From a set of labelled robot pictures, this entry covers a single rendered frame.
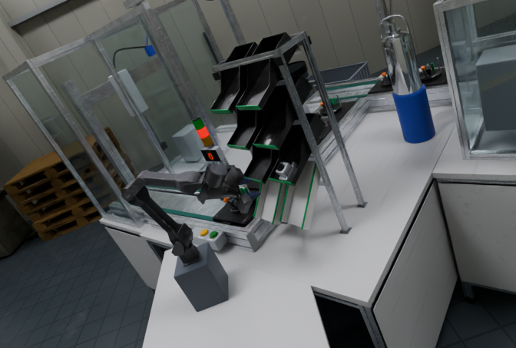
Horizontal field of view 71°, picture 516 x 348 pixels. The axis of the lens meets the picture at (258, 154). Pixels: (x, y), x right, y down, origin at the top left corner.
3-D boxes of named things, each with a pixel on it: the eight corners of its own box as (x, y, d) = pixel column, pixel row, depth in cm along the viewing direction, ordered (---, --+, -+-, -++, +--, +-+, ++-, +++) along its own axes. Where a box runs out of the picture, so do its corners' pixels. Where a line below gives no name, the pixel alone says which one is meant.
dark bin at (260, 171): (265, 184, 146) (253, 175, 142) (246, 179, 156) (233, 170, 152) (295, 126, 153) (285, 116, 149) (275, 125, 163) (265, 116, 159)
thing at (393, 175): (370, 308, 120) (367, 302, 119) (141, 238, 224) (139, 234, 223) (467, 107, 206) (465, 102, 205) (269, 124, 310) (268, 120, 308)
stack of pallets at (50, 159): (143, 177, 576) (110, 124, 539) (129, 207, 492) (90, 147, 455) (69, 208, 587) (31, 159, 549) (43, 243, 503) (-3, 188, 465)
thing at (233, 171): (226, 191, 123) (230, 177, 119) (217, 177, 127) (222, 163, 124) (241, 189, 126) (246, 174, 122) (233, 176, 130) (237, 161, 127)
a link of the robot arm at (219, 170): (182, 190, 121) (190, 164, 115) (191, 177, 128) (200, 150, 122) (213, 204, 121) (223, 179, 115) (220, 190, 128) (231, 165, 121)
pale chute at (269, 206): (280, 225, 152) (272, 224, 150) (260, 218, 163) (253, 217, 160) (294, 160, 154) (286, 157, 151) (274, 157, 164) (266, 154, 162)
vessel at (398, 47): (418, 94, 174) (400, 16, 159) (389, 97, 184) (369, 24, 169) (427, 81, 183) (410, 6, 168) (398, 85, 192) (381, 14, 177)
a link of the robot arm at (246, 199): (225, 217, 121) (231, 203, 117) (206, 177, 133) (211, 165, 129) (246, 213, 125) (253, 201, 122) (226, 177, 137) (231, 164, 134)
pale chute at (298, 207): (309, 230, 142) (302, 229, 139) (286, 222, 152) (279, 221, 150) (324, 160, 144) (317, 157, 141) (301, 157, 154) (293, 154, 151)
